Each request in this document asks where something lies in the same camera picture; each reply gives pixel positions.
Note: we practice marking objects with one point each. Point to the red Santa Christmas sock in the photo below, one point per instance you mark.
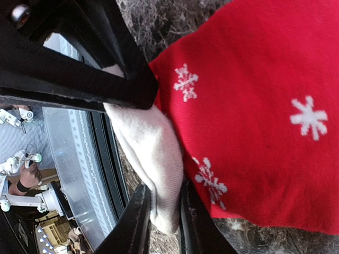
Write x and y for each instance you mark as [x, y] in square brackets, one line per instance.
[247, 110]

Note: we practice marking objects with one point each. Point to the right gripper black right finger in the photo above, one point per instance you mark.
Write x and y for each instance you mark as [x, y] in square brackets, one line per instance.
[198, 233]

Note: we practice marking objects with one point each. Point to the operator hand with wristband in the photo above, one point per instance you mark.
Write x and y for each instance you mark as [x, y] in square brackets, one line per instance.
[31, 176]

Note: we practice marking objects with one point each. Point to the white slotted cable duct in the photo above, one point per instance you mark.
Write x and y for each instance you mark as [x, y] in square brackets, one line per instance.
[90, 168]

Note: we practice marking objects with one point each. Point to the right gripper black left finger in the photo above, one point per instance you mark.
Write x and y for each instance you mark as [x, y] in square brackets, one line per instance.
[132, 232]

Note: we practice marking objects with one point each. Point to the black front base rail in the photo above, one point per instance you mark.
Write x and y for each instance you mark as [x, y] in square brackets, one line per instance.
[110, 166]

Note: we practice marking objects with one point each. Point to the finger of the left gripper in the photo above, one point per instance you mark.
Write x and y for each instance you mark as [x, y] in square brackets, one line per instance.
[71, 54]

